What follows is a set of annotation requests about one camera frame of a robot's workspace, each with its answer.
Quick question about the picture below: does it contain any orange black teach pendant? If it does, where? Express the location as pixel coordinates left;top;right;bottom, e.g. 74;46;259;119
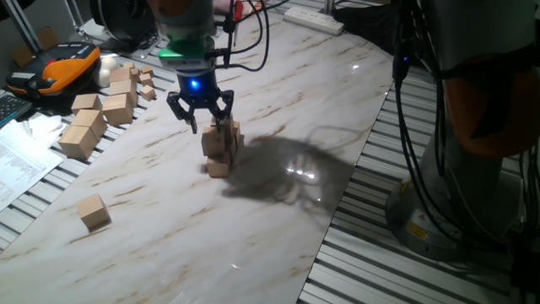
5;41;102;100

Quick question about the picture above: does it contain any crumpled white tissue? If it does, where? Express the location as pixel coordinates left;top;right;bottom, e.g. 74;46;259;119
20;113;68;149

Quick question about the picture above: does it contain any white rounded figurine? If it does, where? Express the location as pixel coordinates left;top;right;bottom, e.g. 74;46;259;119
94;56;122;89

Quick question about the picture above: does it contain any white power strip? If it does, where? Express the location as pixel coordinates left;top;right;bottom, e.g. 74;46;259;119
283;6;347;37

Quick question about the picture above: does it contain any thin aluminium frame strut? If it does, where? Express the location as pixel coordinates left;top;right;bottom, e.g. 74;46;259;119
0;0;46;43

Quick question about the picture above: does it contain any black computer keyboard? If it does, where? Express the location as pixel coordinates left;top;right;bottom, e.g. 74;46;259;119
0;89;34;129

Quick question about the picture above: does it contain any printed white paper sheet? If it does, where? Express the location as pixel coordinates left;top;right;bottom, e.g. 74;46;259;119
0;119;65;214

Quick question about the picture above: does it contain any green gripper mounting adapter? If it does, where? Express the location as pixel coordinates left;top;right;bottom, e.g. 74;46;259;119
156;35;217;71

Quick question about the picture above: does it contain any black round drum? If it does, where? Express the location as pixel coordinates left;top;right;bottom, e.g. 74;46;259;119
89;0;159;46

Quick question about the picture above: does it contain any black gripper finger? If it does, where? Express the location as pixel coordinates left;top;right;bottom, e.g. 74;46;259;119
210;89;235;130
165;90;198;135

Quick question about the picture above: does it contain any large wooden cube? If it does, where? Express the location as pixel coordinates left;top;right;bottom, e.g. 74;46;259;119
70;93;104;116
108;67;132;84
57;124;99;160
70;108;108;140
108;79;139;108
102;93;134;127

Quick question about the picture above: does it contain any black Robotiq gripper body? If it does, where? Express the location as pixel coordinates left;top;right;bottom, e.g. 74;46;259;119
175;70;221;109

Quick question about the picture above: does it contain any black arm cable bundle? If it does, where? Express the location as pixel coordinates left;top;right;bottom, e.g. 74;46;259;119
210;0;540;263

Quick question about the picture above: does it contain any white marble pattern board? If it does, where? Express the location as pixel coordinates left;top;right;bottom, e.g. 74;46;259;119
0;12;397;304

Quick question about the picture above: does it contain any brown cardboard piece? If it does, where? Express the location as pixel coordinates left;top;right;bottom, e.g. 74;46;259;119
10;28;62;68

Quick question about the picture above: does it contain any red handled screwdriver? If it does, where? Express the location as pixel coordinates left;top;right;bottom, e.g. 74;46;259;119
232;0;246;47

